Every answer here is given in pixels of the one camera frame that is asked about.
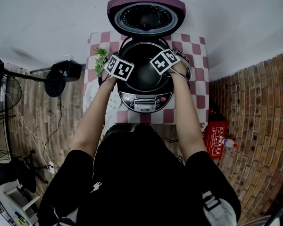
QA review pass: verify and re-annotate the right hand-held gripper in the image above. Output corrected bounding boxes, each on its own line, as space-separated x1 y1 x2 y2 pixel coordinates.
150 48 192 80

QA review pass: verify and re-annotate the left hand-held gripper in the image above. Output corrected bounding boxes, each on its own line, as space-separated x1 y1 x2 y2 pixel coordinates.
104 53 134 81

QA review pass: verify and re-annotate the black pot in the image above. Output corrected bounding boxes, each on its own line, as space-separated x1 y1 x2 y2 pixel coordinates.
121 42 174 91

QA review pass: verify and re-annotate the white perforated steamer tray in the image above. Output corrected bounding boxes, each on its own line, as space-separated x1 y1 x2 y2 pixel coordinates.
82 80 122 121

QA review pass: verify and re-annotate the person's left forearm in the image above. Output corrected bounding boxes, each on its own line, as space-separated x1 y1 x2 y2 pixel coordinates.
69 75 117 160

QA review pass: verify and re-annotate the person's right forearm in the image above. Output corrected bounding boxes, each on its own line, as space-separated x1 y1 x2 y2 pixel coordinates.
167 65 208 166

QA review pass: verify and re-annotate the green artificial plant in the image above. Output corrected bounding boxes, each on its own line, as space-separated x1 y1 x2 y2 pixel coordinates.
93 46 114 76

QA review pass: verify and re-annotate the purple black rice cooker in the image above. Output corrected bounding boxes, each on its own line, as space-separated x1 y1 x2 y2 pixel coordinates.
107 0 191 114

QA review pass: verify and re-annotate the pink white checkered tablecloth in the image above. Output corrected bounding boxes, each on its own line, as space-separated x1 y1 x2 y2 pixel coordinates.
83 31 210 126

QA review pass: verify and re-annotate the black waste bin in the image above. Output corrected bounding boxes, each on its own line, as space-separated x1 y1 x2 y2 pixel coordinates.
51 60 83 81

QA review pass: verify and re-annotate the black standing fan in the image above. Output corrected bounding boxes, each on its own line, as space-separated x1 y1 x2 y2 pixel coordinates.
0 57 67 117

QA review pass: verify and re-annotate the red fire equipment box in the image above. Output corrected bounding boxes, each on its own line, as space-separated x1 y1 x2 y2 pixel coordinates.
201 108 229 160

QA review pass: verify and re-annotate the white bottle with red cap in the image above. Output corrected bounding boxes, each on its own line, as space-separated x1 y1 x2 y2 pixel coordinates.
218 137 239 149

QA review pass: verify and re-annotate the person's black shirt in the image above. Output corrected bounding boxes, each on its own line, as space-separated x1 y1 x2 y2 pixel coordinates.
39 123 241 226

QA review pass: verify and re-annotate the black chair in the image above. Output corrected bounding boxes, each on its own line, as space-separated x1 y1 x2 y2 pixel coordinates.
0 158 37 194

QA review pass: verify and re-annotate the white stool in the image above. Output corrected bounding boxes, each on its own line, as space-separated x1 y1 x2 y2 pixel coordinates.
3 185 42 218

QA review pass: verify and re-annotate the black cable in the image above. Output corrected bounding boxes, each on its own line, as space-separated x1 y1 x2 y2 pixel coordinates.
42 97 63 164

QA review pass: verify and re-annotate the white cable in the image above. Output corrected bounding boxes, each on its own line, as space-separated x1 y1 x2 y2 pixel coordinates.
4 93 53 167

